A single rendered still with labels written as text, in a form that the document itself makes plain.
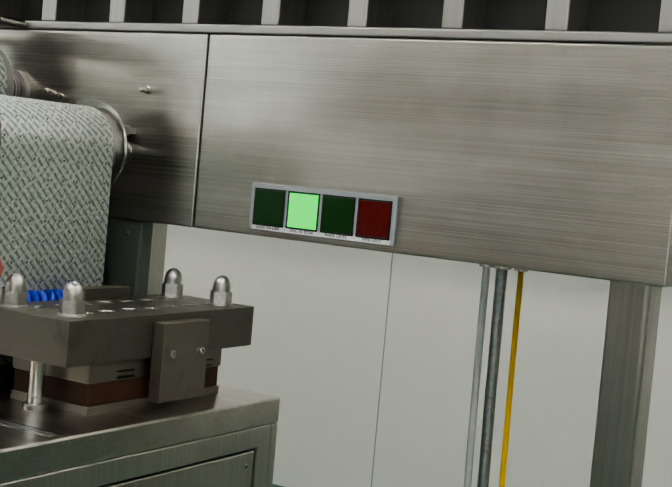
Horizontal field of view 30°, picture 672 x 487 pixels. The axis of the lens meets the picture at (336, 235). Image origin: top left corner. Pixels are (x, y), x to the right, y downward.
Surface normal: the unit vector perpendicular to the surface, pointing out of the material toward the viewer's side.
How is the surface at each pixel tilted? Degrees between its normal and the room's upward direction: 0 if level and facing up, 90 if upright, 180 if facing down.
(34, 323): 90
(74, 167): 90
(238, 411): 90
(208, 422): 90
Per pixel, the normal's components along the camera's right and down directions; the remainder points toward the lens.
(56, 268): 0.85, 0.11
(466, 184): -0.53, 0.00
